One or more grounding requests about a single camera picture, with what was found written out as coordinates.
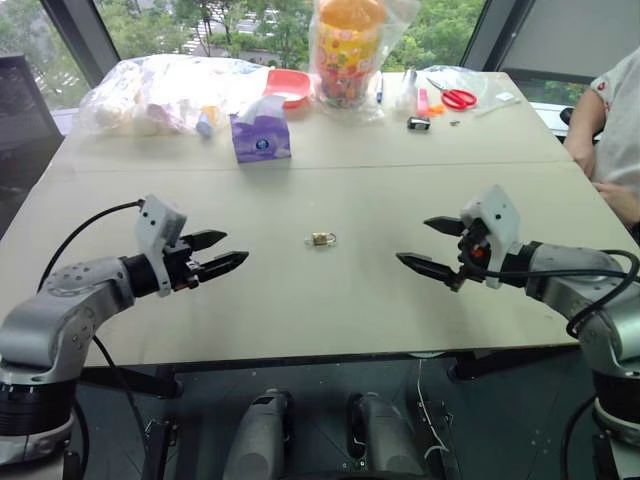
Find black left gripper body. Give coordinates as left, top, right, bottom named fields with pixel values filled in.
left=162, top=236, right=207, bottom=293

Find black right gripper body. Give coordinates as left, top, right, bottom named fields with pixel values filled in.
left=449, top=218, right=492, bottom=294

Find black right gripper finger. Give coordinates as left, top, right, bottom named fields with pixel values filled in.
left=395, top=252, right=460, bottom=287
left=423, top=215, right=469, bottom=239

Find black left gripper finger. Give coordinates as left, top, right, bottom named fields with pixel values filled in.
left=187, top=229, right=229, bottom=252
left=198, top=250, right=250, bottom=283

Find purple tissue box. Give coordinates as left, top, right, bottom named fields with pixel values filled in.
left=229, top=96, right=293, bottom=165

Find blue and orange tube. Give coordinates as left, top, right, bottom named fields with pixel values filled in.
left=195, top=105, right=220, bottom=141

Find white plastic stick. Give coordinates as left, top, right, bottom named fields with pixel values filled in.
left=471, top=98, right=522, bottom=119

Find small clear plastic packet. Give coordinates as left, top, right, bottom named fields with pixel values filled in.
left=396, top=68, right=420, bottom=119

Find clear plastic sheet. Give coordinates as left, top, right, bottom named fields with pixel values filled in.
left=421, top=63, right=490, bottom=109

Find clear bag of white items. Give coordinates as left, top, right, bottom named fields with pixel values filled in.
left=75, top=53, right=274, bottom=140

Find red plastic bowl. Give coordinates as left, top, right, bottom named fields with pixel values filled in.
left=261, top=68, right=312, bottom=111

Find grey rounded robot leg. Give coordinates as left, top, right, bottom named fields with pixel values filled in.
left=233, top=386, right=295, bottom=480
left=346, top=391, right=432, bottom=480

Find colourful candy jar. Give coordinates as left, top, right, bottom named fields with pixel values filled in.
left=310, top=0, right=388, bottom=108

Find person in white shirt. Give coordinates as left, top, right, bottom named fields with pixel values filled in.
left=563, top=48, right=640, bottom=201

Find orange candy jar in bag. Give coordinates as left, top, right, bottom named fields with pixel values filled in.
left=305, top=0, right=422, bottom=125

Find grey window roller blind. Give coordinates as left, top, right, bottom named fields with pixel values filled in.
left=498, top=0, right=640, bottom=85

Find dark window pillar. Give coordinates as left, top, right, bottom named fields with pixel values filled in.
left=51, top=0, right=122, bottom=109

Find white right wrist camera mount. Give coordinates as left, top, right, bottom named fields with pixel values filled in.
left=459, top=184, right=524, bottom=291

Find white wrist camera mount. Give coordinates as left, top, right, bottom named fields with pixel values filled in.
left=459, top=184, right=524, bottom=291
left=133, top=194, right=189, bottom=299

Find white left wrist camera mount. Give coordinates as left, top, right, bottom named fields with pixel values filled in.
left=133, top=194, right=189, bottom=299

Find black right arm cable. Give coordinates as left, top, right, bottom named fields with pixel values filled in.
left=479, top=248, right=640, bottom=339

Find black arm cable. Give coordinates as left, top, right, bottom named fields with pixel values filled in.
left=479, top=248, right=640, bottom=339
left=37, top=199, right=151, bottom=480

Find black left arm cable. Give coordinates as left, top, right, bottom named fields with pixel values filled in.
left=37, top=199, right=151, bottom=480

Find black table frame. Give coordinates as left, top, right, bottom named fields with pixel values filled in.
left=77, top=345, right=584, bottom=401

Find red handled scissors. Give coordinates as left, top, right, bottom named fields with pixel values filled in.
left=426, top=76, right=479, bottom=112

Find thin white cord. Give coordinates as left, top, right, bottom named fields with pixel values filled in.
left=415, top=356, right=452, bottom=469

